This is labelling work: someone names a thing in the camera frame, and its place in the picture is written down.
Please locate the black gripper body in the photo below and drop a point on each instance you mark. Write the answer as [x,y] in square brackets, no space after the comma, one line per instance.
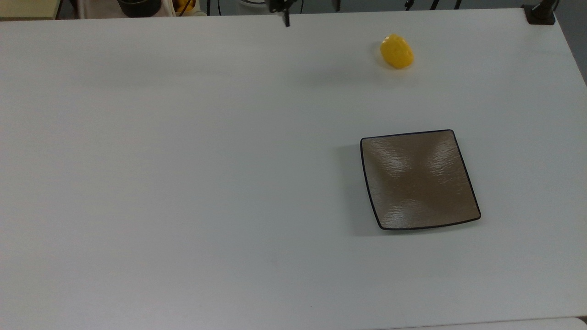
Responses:
[276,4]

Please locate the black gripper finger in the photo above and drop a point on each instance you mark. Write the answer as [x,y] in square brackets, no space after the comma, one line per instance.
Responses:
[287,19]

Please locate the yellow potato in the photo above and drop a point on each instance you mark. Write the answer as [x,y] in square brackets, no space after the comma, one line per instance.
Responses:
[397,51]

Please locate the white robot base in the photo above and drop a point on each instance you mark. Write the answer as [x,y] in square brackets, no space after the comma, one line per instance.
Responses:
[252,2]

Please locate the square brown ceramic plate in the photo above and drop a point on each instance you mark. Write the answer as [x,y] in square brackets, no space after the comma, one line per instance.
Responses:
[419,181]

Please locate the yellow object in white container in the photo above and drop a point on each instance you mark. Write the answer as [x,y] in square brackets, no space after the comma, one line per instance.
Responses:
[185,5]

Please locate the black round pot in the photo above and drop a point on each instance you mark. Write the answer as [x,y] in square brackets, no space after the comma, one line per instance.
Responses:
[139,7]

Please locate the wooden board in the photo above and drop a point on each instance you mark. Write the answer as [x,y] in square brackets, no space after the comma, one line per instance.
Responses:
[27,8]

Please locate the black table clamp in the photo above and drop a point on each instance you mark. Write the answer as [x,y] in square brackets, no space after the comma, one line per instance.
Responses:
[540,15]

